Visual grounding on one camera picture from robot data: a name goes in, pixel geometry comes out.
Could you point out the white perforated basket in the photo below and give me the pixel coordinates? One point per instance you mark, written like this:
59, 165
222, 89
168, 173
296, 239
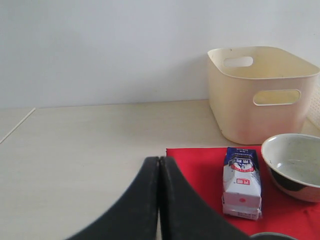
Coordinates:
314, 107

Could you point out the red tablecloth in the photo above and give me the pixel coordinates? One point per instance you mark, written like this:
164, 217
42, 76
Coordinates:
281, 213

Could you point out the stainless steel cup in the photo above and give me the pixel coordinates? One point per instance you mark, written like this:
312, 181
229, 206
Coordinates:
271, 236

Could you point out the white ceramic bowl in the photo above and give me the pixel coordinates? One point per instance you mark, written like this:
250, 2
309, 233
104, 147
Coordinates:
293, 162

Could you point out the cream plastic tub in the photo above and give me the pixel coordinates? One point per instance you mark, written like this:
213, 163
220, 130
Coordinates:
258, 92

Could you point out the blue white milk carton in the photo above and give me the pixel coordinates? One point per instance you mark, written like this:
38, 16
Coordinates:
242, 189

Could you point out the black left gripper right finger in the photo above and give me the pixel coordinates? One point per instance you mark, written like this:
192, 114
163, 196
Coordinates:
183, 214

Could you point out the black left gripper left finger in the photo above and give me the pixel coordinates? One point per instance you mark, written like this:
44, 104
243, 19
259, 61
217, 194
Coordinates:
134, 215

